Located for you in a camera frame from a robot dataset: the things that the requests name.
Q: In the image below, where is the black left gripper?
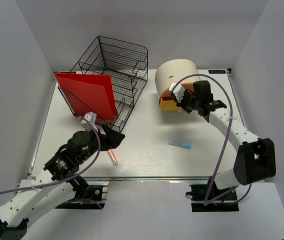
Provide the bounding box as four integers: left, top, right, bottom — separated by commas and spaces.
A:
78, 123, 126, 164

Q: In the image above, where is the yellow drawer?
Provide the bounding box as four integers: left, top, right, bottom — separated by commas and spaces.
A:
159, 96, 182, 114

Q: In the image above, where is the orange top drawer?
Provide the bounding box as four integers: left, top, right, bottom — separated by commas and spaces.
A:
159, 82, 193, 97

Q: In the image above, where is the red A4 file folder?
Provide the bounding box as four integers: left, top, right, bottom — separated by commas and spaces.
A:
55, 73, 117, 121

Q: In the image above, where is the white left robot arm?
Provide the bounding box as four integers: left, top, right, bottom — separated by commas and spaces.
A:
0, 124, 125, 240

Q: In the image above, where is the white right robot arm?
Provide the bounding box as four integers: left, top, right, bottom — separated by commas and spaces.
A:
181, 80, 276, 200

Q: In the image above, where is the orange pink highlighter pen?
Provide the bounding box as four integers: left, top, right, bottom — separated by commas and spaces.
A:
107, 149, 118, 166

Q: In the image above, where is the cream drawer cabinet shell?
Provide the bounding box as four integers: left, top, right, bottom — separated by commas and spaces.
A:
155, 59, 198, 97

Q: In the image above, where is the blue clear highlighter pen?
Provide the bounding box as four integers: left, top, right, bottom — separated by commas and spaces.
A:
168, 140, 192, 149

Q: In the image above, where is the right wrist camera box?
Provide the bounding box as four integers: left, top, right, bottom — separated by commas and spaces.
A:
169, 82, 186, 103

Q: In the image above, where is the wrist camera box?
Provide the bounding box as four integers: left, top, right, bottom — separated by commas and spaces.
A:
169, 82, 186, 103
78, 112, 97, 132

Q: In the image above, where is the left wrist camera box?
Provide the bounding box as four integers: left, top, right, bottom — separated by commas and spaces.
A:
78, 112, 97, 132

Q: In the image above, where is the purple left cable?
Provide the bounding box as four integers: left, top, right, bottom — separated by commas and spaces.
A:
0, 116, 102, 232

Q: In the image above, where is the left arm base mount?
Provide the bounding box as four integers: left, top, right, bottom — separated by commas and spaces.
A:
55, 181, 109, 210

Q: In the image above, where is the black wire mesh file rack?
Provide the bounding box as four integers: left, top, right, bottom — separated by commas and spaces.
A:
56, 36, 148, 132

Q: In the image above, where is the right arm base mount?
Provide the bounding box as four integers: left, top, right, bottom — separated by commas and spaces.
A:
185, 183, 240, 213

